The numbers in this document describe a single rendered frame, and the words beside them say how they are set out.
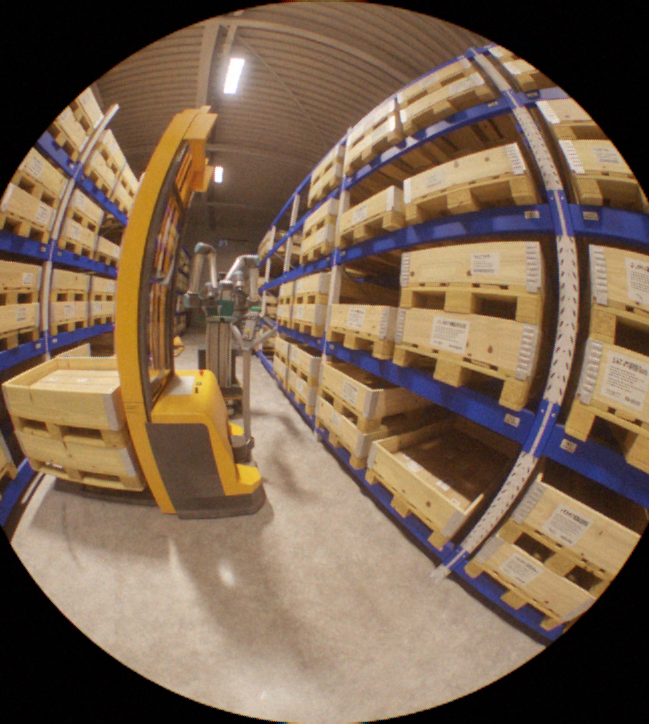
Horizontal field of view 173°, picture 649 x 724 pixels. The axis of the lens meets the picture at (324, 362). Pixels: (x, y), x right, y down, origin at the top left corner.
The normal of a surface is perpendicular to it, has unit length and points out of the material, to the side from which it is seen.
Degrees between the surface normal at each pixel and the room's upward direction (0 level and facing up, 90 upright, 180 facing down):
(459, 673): 0
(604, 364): 90
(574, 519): 90
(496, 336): 90
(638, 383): 90
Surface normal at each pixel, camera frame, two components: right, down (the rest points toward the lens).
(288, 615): 0.11, -0.97
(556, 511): -0.89, 0.00
